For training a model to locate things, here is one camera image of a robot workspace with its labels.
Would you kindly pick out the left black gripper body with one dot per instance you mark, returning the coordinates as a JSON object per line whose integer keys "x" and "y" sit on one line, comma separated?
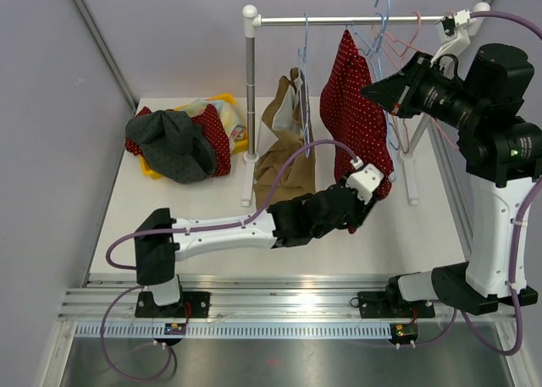
{"x": 356, "y": 212}

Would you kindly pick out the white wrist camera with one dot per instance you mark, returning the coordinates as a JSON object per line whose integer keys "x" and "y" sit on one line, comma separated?
{"x": 468, "y": 28}
{"x": 365, "y": 180}

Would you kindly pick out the floral pastel skirt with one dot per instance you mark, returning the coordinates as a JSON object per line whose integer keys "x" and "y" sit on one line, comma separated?
{"x": 228, "y": 113}

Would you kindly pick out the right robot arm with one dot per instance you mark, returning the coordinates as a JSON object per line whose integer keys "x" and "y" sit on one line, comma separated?
{"x": 502, "y": 153}

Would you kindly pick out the white metal clothes rack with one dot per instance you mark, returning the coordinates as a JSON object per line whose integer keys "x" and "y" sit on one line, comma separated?
{"x": 254, "y": 20}

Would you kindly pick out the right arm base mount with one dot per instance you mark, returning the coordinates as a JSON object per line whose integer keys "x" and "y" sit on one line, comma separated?
{"x": 377, "y": 304}

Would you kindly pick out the white slotted cable duct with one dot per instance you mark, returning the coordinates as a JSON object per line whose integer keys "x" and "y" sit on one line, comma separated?
{"x": 236, "y": 330}

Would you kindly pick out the grey dotted skirt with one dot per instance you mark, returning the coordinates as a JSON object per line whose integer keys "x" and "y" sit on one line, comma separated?
{"x": 173, "y": 145}

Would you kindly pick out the tan skirt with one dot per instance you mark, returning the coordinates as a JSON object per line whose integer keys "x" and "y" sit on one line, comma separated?
{"x": 279, "y": 137}

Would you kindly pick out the red polka-dot skirt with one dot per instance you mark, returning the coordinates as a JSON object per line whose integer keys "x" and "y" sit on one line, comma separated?
{"x": 349, "y": 117}
{"x": 186, "y": 145}

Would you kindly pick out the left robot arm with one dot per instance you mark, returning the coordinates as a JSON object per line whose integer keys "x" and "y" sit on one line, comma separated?
{"x": 162, "y": 241}

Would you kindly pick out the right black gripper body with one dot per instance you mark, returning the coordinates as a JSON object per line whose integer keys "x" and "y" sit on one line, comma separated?
{"x": 431, "y": 94}

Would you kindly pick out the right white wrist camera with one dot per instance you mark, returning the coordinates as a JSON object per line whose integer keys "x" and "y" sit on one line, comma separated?
{"x": 468, "y": 28}

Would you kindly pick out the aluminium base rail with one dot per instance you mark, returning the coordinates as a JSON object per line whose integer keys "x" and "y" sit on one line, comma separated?
{"x": 298, "y": 298}

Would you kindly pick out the pink hanger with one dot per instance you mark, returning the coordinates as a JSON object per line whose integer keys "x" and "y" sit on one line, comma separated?
{"x": 444, "y": 128}
{"x": 396, "y": 49}

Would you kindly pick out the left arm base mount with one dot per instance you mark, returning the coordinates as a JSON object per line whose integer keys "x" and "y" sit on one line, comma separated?
{"x": 193, "y": 304}

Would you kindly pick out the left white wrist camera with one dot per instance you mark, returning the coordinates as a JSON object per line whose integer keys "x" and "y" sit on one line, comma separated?
{"x": 365, "y": 180}

